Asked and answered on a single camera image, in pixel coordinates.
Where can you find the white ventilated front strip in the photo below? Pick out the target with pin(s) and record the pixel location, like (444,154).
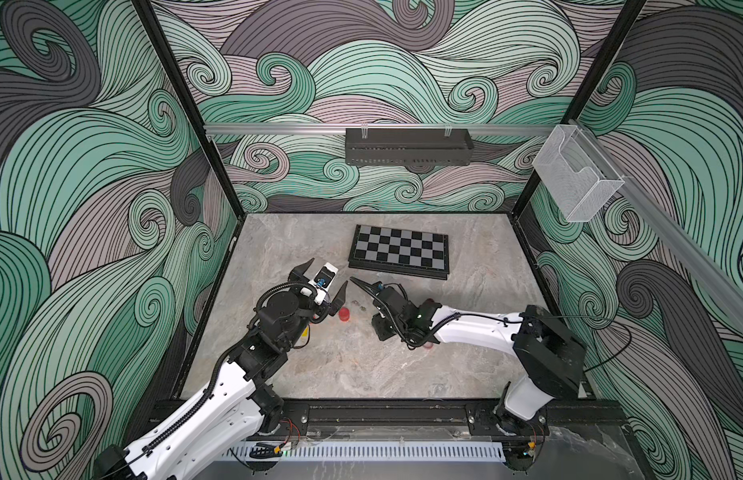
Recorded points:
(378,451)

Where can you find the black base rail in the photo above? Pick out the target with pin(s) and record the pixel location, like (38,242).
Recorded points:
(477,417)

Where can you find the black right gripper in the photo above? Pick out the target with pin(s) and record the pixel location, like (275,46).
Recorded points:
(383,300)

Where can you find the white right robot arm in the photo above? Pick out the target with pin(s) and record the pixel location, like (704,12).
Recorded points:
(551,355)

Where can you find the red paint jar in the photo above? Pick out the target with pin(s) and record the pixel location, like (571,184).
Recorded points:
(344,314)

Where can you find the clear plastic wall bin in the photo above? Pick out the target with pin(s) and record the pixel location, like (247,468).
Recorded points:
(577,172)

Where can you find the black white chessboard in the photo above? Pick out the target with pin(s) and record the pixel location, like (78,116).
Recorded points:
(400,251)

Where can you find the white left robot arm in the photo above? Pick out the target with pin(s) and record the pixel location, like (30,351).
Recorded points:
(237,402)

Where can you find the black wall shelf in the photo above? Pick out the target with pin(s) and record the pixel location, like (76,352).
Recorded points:
(419,149)

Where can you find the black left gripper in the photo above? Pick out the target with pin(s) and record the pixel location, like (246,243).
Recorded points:
(305,278)

